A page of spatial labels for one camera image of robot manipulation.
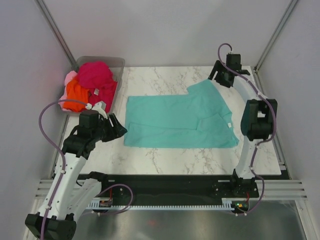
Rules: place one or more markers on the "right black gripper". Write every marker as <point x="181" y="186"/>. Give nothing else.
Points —
<point x="217" y="67"/>

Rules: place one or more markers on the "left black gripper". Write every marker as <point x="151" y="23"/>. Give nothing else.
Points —
<point x="116" y="131"/>

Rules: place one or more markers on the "teal t shirt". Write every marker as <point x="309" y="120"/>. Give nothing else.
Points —
<point x="199" y="119"/>

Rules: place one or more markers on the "clear plastic bin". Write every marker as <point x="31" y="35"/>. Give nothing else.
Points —
<point x="115" y="64"/>

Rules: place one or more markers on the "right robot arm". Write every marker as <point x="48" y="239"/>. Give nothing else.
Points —
<point x="257" y="125"/>

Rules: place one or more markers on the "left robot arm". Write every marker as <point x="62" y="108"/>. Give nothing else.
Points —
<point x="57" y="217"/>

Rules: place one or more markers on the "magenta t shirt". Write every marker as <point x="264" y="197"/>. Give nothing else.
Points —
<point x="98" y="79"/>

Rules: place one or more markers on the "orange t shirt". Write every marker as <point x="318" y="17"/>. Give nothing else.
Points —
<point x="74" y="91"/>

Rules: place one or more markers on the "light pink t shirt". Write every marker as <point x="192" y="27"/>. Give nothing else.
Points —
<point x="69" y="77"/>

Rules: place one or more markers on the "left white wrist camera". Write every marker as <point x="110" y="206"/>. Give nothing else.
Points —
<point x="99" y="107"/>

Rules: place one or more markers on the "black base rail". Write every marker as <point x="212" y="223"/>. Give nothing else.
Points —
<point x="173" y="190"/>

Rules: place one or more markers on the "right aluminium frame post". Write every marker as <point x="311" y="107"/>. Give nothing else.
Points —
<point x="276" y="33"/>

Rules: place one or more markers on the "aluminium frame post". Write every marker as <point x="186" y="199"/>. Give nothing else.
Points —
<point x="276" y="33"/>
<point x="55" y="30"/>

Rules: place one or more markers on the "left aluminium frame post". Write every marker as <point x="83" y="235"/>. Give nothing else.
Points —
<point x="55" y="30"/>

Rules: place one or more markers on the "white slotted cable duct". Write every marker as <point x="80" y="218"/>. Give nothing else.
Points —
<point x="98" y="205"/>

